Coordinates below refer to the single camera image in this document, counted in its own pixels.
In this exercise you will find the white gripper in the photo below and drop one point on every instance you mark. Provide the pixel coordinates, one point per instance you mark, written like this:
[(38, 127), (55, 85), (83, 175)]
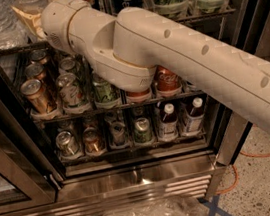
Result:
[(53, 22)]

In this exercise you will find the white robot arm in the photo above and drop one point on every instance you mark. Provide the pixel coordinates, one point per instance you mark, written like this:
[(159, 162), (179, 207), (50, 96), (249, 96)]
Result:
[(126, 49)]

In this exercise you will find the tea bottle left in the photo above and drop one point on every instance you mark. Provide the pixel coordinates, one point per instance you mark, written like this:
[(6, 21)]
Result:
[(167, 122)]

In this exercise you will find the tea bottle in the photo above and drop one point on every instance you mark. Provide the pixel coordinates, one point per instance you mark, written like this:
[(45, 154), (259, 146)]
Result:
[(192, 114), (167, 122)]

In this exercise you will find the glass fridge door left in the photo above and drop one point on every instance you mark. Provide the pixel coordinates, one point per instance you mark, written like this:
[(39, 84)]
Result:
[(21, 185)]

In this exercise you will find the tea bottle right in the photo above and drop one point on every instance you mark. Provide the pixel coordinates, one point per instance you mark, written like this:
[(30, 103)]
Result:
[(192, 114)]

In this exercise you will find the gold can back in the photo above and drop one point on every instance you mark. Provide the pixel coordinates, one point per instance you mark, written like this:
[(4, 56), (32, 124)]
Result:
[(39, 56)]

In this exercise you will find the white green can middle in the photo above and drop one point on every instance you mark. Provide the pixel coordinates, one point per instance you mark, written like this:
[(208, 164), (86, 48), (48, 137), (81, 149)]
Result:
[(69, 65)]

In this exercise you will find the white green can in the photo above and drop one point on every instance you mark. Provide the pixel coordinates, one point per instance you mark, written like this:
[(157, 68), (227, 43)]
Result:
[(69, 90), (69, 65)]

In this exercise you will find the gold can middle row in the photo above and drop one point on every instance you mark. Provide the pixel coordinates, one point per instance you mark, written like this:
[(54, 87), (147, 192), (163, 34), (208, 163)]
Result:
[(37, 71)]

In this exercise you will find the gold can front left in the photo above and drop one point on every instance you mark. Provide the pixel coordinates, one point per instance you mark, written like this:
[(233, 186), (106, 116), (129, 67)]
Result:
[(36, 92)]

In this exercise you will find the white green can front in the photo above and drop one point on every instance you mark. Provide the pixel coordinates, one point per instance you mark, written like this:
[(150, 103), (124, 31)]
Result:
[(69, 90)]

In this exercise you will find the red coca-cola can left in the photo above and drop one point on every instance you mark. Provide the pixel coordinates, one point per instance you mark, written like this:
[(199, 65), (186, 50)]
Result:
[(137, 94)]

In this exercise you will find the red coca-cola can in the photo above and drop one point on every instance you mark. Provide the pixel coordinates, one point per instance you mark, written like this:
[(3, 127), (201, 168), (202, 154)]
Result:
[(137, 94), (166, 80)]

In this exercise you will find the silver can bottom left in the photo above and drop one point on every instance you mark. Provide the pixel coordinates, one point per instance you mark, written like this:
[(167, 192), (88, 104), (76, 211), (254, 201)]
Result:
[(66, 143)]

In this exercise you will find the silver can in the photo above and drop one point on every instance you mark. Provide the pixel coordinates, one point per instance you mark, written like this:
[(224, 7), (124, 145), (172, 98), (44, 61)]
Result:
[(117, 129), (66, 143)]

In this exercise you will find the orange can bottom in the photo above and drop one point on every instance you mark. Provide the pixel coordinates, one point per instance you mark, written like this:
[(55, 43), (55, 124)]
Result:
[(93, 141)]

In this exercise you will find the silver can bottom middle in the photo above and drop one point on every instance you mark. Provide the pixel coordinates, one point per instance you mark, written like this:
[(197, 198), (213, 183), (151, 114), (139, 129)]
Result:
[(117, 129)]

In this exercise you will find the red coca-cola can right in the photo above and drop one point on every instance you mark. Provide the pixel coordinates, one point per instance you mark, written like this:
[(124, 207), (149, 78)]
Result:
[(166, 80)]

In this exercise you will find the steel refrigerator body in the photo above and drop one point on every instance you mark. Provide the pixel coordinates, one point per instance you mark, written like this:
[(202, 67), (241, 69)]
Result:
[(121, 176)]

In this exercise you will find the green can bottom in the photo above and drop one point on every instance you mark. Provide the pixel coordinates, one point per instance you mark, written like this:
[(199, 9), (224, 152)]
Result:
[(142, 131)]

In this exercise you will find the blue can front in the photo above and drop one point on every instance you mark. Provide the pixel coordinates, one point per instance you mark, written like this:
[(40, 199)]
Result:
[(190, 87)]

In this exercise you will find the blue tape cross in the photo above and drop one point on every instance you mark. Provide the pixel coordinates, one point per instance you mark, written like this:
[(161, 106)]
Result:
[(213, 207)]

